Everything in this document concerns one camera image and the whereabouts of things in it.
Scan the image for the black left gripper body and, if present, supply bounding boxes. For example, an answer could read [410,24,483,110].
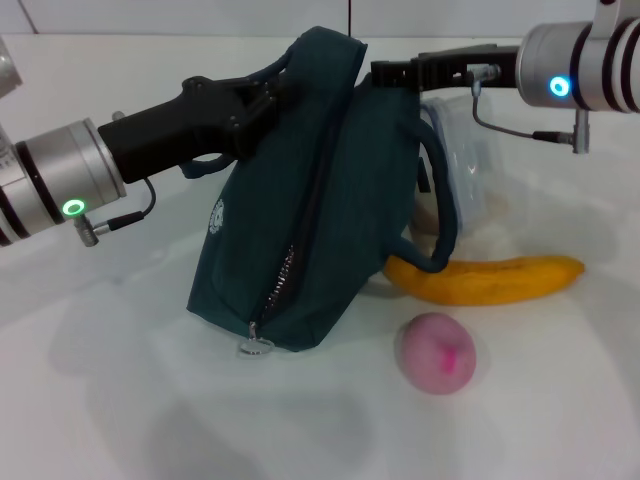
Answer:
[97,74,260,186]

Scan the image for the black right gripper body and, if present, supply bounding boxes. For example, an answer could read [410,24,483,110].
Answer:
[411,43,522,95]

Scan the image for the clear blue-rimmed food container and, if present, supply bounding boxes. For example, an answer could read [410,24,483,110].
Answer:
[417,94,509,236]

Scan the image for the dark teal zipper bag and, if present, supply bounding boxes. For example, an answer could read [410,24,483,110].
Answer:
[185,27,459,359]

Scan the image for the yellow banana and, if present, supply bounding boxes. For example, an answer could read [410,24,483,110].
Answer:
[383,254,586,307]

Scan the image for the pink peach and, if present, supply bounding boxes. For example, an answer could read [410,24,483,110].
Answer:
[399,312,476,396]

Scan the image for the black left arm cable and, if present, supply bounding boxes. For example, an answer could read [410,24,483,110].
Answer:
[74,178,157,247]

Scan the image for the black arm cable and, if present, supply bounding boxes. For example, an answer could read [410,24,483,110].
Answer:
[469,64,591,154]
[74,178,157,247]

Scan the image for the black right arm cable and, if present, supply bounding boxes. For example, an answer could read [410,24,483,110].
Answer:
[469,64,591,154]

